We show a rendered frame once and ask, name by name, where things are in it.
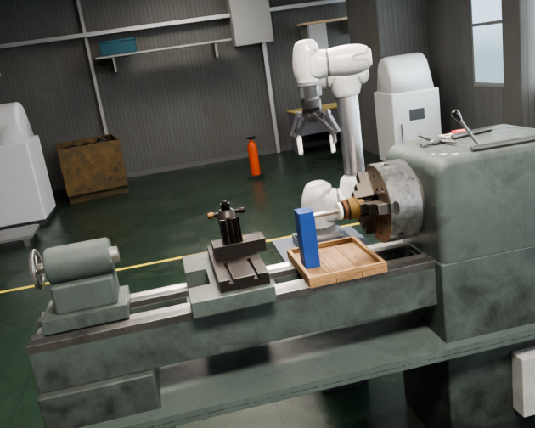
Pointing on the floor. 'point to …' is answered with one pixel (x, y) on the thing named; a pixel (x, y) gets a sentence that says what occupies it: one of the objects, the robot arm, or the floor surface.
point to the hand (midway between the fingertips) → (317, 150)
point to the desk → (312, 123)
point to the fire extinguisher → (254, 160)
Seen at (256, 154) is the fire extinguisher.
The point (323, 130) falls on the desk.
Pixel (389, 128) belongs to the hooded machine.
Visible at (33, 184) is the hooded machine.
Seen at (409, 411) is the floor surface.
